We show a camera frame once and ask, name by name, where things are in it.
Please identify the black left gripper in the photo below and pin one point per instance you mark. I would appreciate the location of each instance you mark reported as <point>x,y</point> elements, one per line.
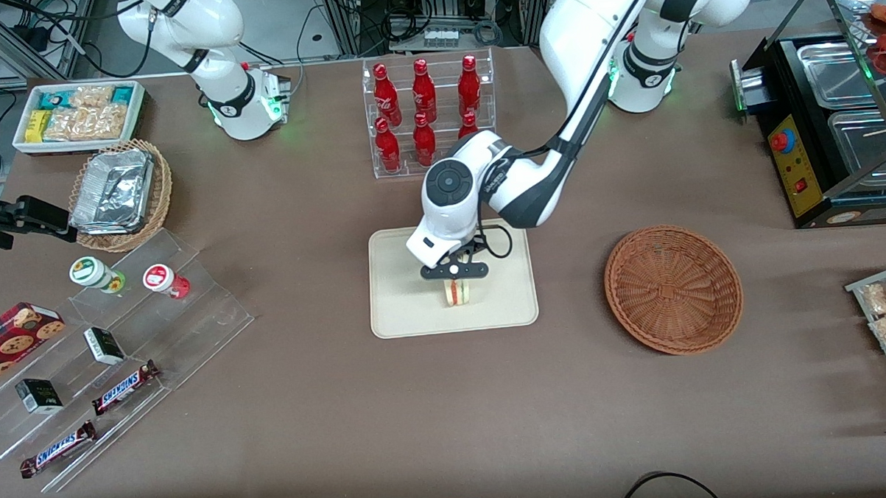
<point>469,249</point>

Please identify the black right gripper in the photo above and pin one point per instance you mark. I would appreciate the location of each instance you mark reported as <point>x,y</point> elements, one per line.
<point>23,215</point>

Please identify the triangular sandwich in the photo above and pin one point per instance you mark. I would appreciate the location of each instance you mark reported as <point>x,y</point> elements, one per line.
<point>458,293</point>

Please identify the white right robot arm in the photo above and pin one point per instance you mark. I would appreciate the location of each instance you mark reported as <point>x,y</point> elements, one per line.
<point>214,21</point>

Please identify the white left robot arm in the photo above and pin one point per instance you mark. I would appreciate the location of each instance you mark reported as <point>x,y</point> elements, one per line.
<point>590,37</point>

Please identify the beige plastic tray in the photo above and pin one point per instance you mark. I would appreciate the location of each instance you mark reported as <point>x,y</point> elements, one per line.
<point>504,298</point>

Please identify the light wicker basket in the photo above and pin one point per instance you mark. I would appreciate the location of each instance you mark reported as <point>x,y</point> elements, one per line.
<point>159,192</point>

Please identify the brown round wicker basket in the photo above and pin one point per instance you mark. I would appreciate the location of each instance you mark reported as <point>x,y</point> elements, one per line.
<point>673,289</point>

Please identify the green lidded cup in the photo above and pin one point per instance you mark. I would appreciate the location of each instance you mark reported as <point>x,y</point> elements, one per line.
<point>90,272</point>

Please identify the stacked aluminium foil containers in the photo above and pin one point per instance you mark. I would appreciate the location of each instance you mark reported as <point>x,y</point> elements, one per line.
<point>113,190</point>

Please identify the white rectangular snack bin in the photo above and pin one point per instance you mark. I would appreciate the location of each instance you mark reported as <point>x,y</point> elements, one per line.
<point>27,149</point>

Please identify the yellow snack pack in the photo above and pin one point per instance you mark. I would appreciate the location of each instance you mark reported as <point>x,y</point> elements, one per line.
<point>38,126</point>

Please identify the large clear cracker bag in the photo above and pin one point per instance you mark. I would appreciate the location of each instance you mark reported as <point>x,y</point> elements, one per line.
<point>85,123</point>

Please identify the red lidded cup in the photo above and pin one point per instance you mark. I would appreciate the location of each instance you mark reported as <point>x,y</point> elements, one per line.
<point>159,277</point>

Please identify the red plaid cookie box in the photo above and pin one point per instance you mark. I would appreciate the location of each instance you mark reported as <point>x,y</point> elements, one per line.
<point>11,338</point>

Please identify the clear acrylic bottle rack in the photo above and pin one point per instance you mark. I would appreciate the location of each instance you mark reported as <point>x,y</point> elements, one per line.
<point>407,170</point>

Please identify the large teal snack pack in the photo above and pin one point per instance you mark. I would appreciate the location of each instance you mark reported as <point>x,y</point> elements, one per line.
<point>56,99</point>

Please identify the small black box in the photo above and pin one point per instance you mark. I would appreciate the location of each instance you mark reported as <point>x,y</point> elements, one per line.
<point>39,396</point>
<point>104,345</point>

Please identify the small clear cracker bag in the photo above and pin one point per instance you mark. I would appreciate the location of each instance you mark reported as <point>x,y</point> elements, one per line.
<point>91,96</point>

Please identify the red cola bottle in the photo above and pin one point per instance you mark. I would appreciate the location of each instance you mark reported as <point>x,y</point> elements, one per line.
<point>467,126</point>
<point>386,96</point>
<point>388,148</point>
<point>469,86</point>
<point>423,91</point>
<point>424,143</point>

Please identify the small teal snack pack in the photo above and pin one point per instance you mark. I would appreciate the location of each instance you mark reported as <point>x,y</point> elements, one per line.
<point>122,95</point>

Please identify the clear acrylic tiered shelf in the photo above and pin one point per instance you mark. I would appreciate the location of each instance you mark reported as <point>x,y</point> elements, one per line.
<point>195,316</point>

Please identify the brown snickers bar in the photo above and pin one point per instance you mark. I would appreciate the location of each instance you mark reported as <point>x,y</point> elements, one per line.
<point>123,387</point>
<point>58,448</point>

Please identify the white power strip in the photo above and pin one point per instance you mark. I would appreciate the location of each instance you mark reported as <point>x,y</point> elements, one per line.
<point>441,37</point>

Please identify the black hot food display case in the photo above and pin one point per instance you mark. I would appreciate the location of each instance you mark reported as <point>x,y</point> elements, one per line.
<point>809,192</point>

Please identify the stainless steel food pan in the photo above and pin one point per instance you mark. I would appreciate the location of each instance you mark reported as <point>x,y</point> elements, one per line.
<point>863,146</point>
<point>838,73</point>

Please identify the aluminium frame structure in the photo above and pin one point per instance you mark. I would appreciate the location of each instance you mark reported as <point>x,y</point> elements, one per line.
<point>37,35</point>

